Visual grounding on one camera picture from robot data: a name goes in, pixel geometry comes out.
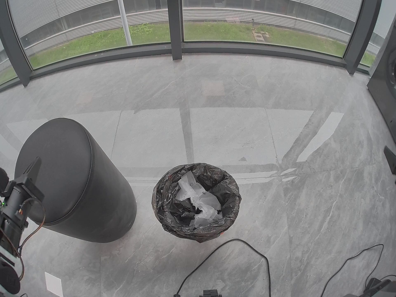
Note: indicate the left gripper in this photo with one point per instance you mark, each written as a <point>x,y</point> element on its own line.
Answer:
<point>18,206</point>

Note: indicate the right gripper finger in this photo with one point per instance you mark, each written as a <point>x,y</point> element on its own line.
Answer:
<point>391,161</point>

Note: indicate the clear printed wrapper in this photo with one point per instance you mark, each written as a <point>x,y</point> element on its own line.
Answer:
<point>193,189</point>

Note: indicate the black plastic bag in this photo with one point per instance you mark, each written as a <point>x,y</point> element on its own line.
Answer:
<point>229,190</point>

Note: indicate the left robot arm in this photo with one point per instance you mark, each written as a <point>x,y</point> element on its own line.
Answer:
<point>8,278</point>

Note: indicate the dark grey round chair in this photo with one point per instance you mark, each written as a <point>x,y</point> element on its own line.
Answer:
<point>62,165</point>

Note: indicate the dark grey washing machine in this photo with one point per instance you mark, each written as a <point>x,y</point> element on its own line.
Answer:
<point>386,88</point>

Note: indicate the window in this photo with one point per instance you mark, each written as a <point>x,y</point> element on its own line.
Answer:
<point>173,17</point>

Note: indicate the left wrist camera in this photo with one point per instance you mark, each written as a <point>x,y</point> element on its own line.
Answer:
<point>3,181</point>

